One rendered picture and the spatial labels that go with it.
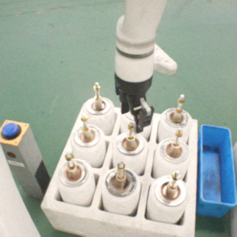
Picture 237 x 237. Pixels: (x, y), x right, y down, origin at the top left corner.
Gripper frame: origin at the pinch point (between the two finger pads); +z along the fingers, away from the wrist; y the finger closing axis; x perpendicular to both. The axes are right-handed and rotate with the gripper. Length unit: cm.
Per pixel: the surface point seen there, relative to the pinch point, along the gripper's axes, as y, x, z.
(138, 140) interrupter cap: 0.4, 2.4, 9.7
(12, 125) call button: -12.2, -26.8, 2.0
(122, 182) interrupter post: 10.4, -7.2, 7.9
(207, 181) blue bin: 10.5, 26.1, 34.7
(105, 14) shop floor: -123, 45, 35
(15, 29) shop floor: -131, -17, 35
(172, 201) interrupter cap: 18.9, 1.2, 9.7
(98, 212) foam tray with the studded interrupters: 11.2, -14.2, 17.1
